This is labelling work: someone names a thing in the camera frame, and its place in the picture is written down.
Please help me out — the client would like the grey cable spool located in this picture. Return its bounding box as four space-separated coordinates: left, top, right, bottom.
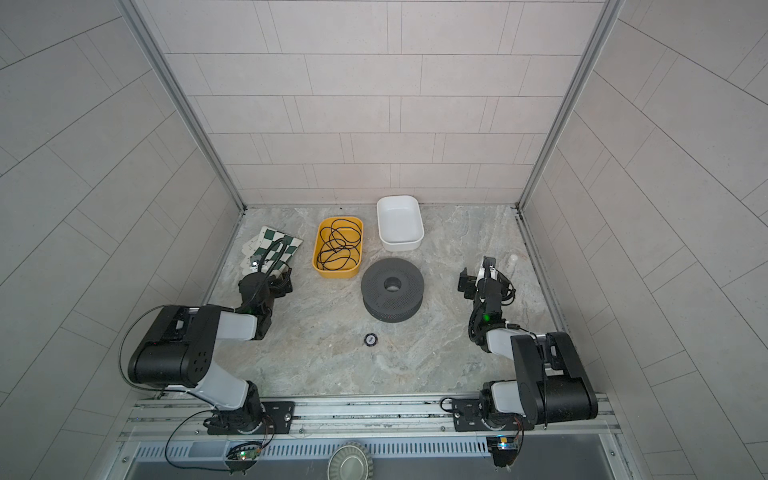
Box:
361 258 425 323

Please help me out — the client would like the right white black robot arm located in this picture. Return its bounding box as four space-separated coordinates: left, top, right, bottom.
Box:
457 256 598 430

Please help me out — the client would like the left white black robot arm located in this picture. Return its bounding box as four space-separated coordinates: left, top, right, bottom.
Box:
118 236 294 436

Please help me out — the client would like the yellow plastic tray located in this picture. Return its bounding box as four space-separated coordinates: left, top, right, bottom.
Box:
312 216 364 279

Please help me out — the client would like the white plastic tray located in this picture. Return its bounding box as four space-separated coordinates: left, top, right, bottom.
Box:
376 195 425 252

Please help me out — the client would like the centre poker chip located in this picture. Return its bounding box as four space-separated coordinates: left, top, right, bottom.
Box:
364 333 378 347

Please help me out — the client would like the right circuit board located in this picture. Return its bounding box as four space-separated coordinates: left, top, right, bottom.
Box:
486 436 520 462

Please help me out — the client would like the circuit board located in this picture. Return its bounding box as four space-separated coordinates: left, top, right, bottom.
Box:
227 441 263 462
486 436 520 462

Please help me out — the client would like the left circuit board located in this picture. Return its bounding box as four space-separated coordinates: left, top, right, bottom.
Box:
227 441 263 462

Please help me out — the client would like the round grey vent disc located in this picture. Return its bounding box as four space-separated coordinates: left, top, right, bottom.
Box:
327 442 374 480

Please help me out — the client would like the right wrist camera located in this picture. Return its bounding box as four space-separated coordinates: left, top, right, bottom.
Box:
477 256 498 283

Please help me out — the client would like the black cable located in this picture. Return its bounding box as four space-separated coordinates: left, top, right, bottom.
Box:
316 218 364 271

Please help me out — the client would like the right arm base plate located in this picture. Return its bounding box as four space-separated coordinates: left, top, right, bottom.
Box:
451 397 535 432

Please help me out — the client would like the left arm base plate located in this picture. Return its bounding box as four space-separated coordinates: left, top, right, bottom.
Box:
203 401 295 436

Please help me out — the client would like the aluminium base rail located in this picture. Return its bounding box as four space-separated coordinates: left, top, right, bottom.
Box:
119 392 622 445

